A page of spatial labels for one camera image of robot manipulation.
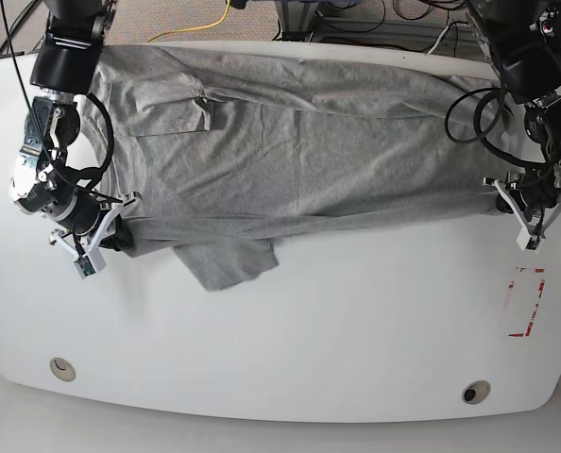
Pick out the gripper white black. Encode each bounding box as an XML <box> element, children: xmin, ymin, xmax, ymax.
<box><xmin>48</xmin><ymin>192</ymin><xmax>142</xmax><ymax>264</ymax></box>
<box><xmin>483</xmin><ymin>169</ymin><xmax>561</xmax><ymax>242</ymax></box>

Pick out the grey t-shirt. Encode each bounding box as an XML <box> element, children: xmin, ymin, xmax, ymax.
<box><xmin>81</xmin><ymin>46</ymin><xmax>509</xmax><ymax>291</ymax></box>

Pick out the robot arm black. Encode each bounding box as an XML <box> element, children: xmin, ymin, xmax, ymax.
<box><xmin>466</xmin><ymin>1</ymin><xmax>561</xmax><ymax>251</ymax></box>
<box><xmin>9</xmin><ymin>1</ymin><xmax>141</xmax><ymax>278</ymax></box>

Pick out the red tape rectangle marking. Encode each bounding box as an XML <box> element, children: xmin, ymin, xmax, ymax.
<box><xmin>502</xmin><ymin>267</ymin><xmax>546</xmax><ymax>338</ymax></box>

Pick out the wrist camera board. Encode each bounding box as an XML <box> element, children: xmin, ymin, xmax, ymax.
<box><xmin>74</xmin><ymin>252</ymin><xmax>106</xmax><ymax>279</ymax></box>
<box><xmin>517</xmin><ymin>229</ymin><xmax>544</xmax><ymax>254</ymax></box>

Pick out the left table cable grommet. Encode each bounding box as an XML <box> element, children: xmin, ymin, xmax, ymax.
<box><xmin>49</xmin><ymin>358</ymin><xmax>77</xmax><ymax>382</ymax></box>

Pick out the table cable grommet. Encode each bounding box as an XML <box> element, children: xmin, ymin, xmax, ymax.
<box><xmin>49</xmin><ymin>358</ymin><xmax>77</xmax><ymax>382</ymax></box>
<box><xmin>462</xmin><ymin>380</ymin><xmax>491</xmax><ymax>405</ymax></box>

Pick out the white cable on floor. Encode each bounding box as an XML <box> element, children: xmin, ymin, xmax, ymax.
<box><xmin>425</xmin><ymin>23</ymin><xmax>454</xmax><ymax>56</ymax></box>

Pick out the right table cable grommet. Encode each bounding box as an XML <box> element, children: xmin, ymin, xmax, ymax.
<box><xmin>462</xmin><ymin>380</ymin><xmax>491</xmax><ymax>405</ymax></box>

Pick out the yellow cable on floor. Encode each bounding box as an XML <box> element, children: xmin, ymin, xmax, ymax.
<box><xmin>146</xmin><ymin>4</ymin><xmax>229</xmax><ymax>43</ymax></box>

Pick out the aluminium frame stand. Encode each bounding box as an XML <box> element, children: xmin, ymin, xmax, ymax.
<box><xmin>273</xmin><ymin>1</ymin><xmax>321</xmax><ymax>42</ymax></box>

